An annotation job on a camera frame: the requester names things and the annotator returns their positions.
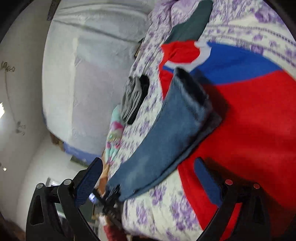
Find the black folded garment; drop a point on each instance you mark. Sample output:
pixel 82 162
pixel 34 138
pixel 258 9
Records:
pixel 141 99

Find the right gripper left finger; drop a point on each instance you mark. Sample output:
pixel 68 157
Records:
pixel 43 222

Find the brown orange pillow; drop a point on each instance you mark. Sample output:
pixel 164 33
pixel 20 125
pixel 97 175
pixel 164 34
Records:
pixel 102 181

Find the blue floral cloth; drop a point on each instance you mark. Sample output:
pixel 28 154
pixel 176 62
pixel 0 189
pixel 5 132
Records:
pixel 79 156

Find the red track pants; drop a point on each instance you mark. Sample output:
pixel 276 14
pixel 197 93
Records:
pixel 256 138

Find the purple floral bed sheet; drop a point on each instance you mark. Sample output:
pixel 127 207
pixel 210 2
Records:
pixel 164 213

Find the grey folded garment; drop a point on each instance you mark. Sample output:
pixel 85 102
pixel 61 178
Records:
pixel 131 98

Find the floral folded blanket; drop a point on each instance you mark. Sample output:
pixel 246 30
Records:
pixel 114 136

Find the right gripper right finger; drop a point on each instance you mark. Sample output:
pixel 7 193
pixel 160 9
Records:
pixel 231 206

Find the dark green folded garment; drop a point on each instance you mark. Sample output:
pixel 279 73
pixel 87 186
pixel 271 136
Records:
pixel 194 26

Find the blue denim jeans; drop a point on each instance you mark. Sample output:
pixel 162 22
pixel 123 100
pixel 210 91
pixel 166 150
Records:
pixel 185 119

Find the red sleeve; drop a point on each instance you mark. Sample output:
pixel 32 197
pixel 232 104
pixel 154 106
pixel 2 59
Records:
pixel 113 233

